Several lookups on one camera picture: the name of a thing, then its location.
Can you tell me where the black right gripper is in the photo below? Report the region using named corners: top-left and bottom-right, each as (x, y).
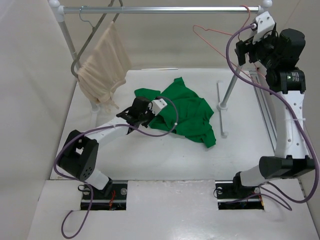
top-left (235, 29), bottom-right (281, 70)

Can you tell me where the pink wire hanger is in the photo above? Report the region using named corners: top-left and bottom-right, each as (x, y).
top-left (191, 4), bottom-right (257, 68)

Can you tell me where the green t shirt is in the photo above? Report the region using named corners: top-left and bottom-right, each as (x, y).
top-left (134, 77), bottom-right (216, 148)

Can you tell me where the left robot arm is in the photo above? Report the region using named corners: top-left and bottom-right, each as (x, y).
top-left (56, 96), bottom-right (160, 199)

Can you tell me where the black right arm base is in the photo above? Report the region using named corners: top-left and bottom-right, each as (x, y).
top-left (213, 180), bottom-right (264, 210)

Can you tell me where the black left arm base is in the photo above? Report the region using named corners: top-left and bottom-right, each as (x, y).
top-left (77, 180), bottom-right (128, 211)

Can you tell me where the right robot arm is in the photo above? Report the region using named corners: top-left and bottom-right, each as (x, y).
top-left (231, 27), bottom-right (320, 204)

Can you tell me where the beige cloth on hanger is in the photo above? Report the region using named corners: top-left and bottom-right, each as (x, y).
top-left (77, 21), bottom-right (132, 110)

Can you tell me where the grey hanger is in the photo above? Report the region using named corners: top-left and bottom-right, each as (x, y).
top-left (70, 0), bottom-right (125, 79)

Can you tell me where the white clothes rack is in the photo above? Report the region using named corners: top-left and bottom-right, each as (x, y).
top-left (47, 0), bottom-right (273, 138)

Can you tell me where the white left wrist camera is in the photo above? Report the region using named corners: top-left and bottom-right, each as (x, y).
top-left (151, 98), bottom-right (168, 116)

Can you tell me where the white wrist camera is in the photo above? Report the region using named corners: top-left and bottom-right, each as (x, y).
top-left (151, 98), bottom-right (168, 116)
top-left (252, 11), bottom-right (276, 44)

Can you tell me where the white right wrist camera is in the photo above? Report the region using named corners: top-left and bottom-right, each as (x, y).
top-left (252, 11), bottom-right (276, 44)

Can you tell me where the aluminium rail right side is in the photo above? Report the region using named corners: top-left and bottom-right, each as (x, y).
top-left (254, 87), bottom-right (277, 150)

